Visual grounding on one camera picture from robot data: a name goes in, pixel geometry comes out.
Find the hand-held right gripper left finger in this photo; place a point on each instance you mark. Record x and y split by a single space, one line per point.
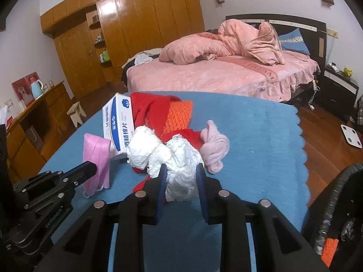
161 194

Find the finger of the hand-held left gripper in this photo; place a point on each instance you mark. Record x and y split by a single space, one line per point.
82 171

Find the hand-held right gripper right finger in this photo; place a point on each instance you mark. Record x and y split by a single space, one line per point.
203 194

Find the pink face mask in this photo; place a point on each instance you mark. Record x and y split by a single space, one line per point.
95 158

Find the white tissue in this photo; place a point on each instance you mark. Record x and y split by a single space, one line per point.
181 172
141 147

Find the black trash bin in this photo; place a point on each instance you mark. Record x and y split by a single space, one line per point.
331 204

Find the rolled pink sock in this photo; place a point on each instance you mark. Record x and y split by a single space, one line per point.
215 147

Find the small wooden stool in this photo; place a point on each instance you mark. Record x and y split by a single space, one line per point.
76 113

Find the white and blue carton box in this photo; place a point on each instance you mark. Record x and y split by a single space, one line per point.
117 124

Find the wooden dresser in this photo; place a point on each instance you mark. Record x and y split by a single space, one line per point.
42 110

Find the blue tablecloth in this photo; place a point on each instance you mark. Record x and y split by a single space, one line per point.
255 136

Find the orange knit cloth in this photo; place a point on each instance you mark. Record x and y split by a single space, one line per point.
178 114

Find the red cloth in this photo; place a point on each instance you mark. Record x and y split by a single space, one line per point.
147 110

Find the blue kettle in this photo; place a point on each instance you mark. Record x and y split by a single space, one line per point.
37 90

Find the red gift box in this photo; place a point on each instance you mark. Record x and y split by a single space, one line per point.
24 90

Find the bed with pink sheet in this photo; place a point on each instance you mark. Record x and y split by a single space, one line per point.
212 76

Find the pile of clothes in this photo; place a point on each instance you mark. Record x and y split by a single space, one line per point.
143 58

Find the orange knit scrap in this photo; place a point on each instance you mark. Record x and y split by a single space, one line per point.
330 247

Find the pink duvet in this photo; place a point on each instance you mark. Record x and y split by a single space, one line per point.
192 48

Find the white bathroom scale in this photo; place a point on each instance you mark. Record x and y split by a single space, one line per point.
351 136

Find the black nightstand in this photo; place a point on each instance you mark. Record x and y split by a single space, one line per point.
331 96

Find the wooden wardrobe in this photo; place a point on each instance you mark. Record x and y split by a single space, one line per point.
141 19

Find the plaid cloth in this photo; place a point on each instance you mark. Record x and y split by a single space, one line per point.
357 113

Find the blue pillow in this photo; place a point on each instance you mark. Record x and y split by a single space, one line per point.
295 41

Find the small white device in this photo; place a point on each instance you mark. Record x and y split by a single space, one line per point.
333 67

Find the yellow plush toy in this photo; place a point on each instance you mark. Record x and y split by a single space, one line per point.
346 71

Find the dark wooden headboard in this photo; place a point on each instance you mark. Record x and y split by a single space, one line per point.
312 34

